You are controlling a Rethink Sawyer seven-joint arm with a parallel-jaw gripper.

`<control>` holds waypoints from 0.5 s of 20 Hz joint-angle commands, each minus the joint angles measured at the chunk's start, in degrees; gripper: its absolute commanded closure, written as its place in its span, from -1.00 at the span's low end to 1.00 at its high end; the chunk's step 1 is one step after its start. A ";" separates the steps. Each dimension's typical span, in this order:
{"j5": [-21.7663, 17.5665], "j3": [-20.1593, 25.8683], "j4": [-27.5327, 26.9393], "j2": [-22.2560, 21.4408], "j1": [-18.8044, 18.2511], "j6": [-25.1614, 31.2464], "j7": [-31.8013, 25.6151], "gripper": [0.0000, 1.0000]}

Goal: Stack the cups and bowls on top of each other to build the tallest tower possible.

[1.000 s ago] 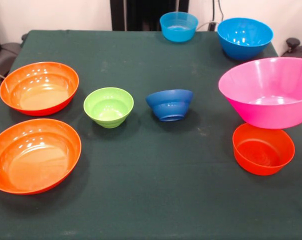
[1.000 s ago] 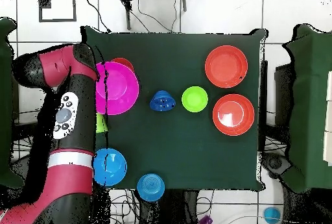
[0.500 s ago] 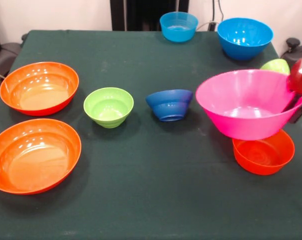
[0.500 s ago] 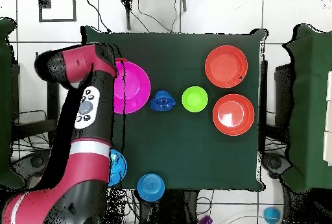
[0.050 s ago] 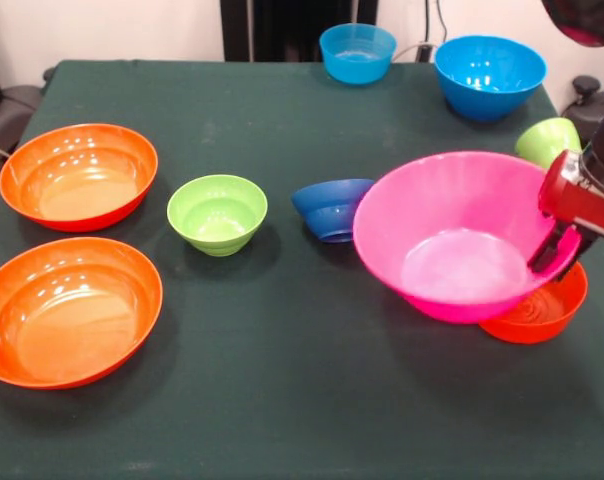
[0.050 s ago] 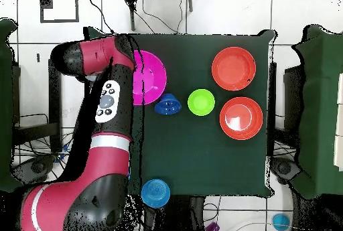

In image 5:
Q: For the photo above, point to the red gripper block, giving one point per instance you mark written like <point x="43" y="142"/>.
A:
<point x="577" y="205"/>

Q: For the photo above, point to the small orange bowl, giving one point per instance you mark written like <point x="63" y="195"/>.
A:
<point x="542" y="327"/>

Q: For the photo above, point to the green cup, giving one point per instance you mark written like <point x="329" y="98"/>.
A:
<point x="547" y="142"/>

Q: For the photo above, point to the large pink bowl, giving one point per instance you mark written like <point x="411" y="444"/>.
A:
<point x="432" y="210"/>

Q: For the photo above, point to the large light blue bowl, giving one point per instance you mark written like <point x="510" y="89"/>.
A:
<point x="487" y="105"/>

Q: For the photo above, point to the dark blue bowl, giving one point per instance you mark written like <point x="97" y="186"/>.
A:
<point x="327" y="215"/>

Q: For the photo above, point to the small light blue bowl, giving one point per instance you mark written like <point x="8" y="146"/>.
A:
<point x="357" y="67"/>

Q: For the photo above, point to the dark grey floor base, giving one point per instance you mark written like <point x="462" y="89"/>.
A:
<point x="589" y="107"/>
<point x="12" y="110"/>

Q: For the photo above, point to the dark green tablecloth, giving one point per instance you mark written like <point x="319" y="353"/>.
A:
<point x="302" y="375"/>

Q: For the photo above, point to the green bowl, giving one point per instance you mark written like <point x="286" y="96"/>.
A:
<point x="214" y="235"/>

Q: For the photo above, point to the large orange bowl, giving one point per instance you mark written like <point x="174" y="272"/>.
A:
<point x="77" y="200"/>
<point x="57" y="325"/>

